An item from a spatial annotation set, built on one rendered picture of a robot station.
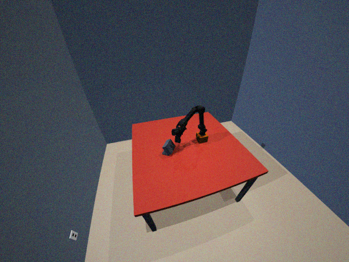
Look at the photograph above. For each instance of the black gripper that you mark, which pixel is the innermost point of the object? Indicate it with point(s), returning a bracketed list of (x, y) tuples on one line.
[(177, 138)]

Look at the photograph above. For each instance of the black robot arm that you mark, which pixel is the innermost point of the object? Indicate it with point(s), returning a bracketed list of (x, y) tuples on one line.
[(183, 122)]

